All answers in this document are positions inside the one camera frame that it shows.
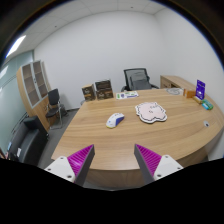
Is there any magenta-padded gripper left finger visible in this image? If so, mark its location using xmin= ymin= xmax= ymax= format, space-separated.
xmin=44 ymin=143 xmax=96 ymax=187

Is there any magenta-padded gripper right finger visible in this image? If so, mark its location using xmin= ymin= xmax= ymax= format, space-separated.
xmin=133 ymin=143 xmax=184 ymax=185

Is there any white and blue computer mouse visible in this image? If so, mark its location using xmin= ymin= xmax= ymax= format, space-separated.
xmin=105 ymin=112 xmax=126 ymax=129

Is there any pink pig-shaped mouse pad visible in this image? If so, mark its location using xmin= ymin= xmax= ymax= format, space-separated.
xmin=134 ymin=101 xmax=168 ymax=124

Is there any black leather sofa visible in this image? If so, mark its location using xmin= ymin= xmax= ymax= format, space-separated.
xmin=8 ymin=115 xmax=50 ymax=166

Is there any black visitor chair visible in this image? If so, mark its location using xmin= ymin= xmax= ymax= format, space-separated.
xmin=45 ymin=88 xmax=68 ymax=130

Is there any tall brown cardboard box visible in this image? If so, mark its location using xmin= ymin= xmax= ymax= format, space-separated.
xmin=81 ymin=84 xmax=97 ymax=102

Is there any white printed paper sheet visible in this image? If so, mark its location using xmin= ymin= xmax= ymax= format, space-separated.
xmin=115 ymin=90 xmax=140 ymax=100

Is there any wide brown cardboard box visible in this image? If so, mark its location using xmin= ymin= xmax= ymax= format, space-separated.
xmin=95 ymin=87 xmax=115 ymax=101

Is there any round grey coaster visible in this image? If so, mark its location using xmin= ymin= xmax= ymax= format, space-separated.
xmin=166 ymin=87 xmax=184 ymax=96

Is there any small orange box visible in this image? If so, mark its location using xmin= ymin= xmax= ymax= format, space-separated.
xmin=185 ymin=89 xmax=197 ymax=99

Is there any grey backpack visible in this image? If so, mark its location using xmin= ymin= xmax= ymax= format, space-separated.
xmin=129 ymin=73 xmax=152 ymax=91

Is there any black box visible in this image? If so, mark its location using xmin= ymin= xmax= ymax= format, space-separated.
xmin=94 ymin=79 xmax=113 ymax=92

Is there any teal tissue pack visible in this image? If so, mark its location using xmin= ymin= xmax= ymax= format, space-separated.
xmin=201 ymin=99 xmax=214 ymax=111

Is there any wooden side desk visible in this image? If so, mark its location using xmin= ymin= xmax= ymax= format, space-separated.
xmin=159 ymin=74 xmax=198 ymax=92

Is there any wooden cabinet with glass doors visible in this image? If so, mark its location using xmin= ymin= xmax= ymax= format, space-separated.
xmin=16 ymin=59 xmax=53 ymax=131

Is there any purple standing card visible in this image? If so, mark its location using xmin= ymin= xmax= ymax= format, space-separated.
xmin=195 ymin=79 xmax=207 ymax=101

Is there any black mesh office chair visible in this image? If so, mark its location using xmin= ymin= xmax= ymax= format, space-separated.
xmin=120 ymin=67 xmax=160 ymax=93

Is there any fluorescent ceiling light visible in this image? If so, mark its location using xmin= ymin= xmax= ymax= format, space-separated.
xmin=5 ymin=34 xmax=27 ymax=59

